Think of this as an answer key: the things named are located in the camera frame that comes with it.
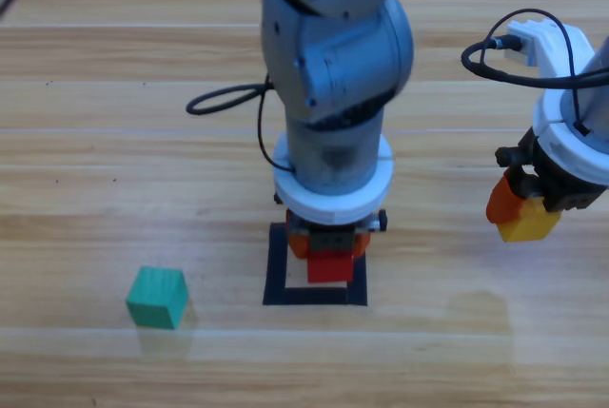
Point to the red wooden cube block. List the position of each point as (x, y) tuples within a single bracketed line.
[(330, 269)]

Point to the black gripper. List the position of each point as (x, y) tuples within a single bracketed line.
[(331, 240), (535, 165)]

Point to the green wooden cube block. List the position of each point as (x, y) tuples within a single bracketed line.
[(154, 303)]

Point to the yellow wooden cube block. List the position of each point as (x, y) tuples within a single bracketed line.
[(528, 225)]

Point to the black tape rectangle outline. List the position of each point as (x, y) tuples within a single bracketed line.
[(277, 279)]

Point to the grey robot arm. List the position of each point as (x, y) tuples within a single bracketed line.
[(333, 46), (597, 89)]

